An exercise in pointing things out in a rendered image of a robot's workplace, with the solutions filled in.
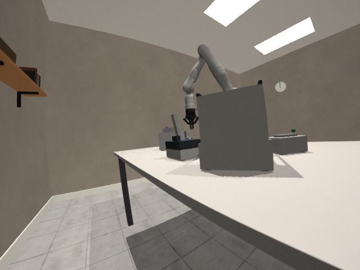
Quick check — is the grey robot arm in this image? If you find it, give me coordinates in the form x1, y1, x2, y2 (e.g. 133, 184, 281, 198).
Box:
183, 43, 236, 110

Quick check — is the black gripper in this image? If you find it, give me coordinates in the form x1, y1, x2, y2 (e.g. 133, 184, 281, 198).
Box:
183, 109, 199, 130

